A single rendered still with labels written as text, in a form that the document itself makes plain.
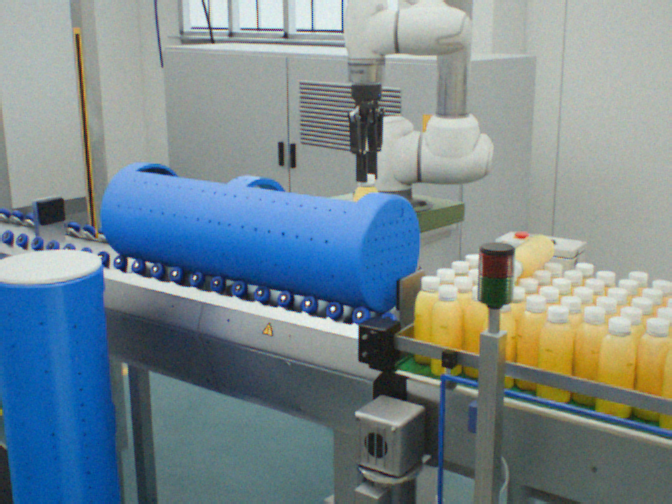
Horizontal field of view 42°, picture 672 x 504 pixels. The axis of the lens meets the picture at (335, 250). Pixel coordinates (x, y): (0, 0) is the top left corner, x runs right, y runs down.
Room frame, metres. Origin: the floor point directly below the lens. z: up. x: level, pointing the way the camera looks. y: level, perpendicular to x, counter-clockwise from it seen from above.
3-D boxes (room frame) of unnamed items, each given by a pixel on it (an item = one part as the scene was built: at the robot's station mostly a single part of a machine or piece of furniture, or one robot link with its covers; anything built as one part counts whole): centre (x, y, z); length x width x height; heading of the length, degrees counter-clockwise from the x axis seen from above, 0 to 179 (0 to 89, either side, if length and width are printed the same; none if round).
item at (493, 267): (1.50, -0.28, 1.23); 0.06 x 0.06 x 0.04
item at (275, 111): (4.56, 0.05, 0.72); 2.15 x 0.54 x 1.45; 44
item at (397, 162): (2.72, -0.17, 1.23); 0.18 x 0.16 x 0.22; 78
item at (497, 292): (1.50, -0.28, 1.18); 0.06 x 0.06 x 0.05
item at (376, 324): (1.82, -0.10, 0.95); 0.10 x 0.07 x 0.10; 145
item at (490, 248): (1.50, -0.28, 1.18); 0.06 x 0.06 x 0.16
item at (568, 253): (2.13, -0.51, 1.05); 0.20 x 0.10 x 0.10; 55
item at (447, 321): (1.78, -0.24, 0.99); 0.07 x 0.07 x 0.18
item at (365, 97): (2.15, -0.08, 1.44); 0.08 x 0.07 x 0.09; 145
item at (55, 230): (2.78, 0.92, 1.00); 0.10 x 0.04 x 0.15; 145
